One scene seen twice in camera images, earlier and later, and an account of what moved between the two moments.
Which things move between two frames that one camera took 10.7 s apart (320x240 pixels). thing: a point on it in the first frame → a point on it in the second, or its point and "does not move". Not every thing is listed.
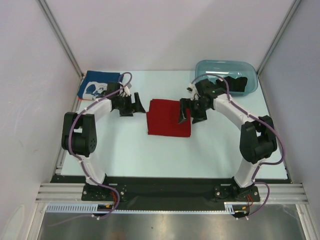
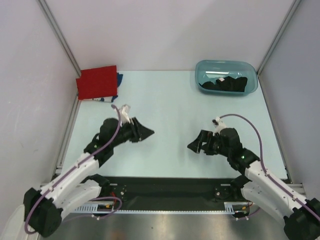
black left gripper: [136, 107] → [140, 132]
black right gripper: [190, 110] → [205, 142]
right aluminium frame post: [280, 32] does not move
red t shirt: [163, 117] → [97, 82]
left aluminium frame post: [48, 14] does not move
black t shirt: [237, 85] does not move
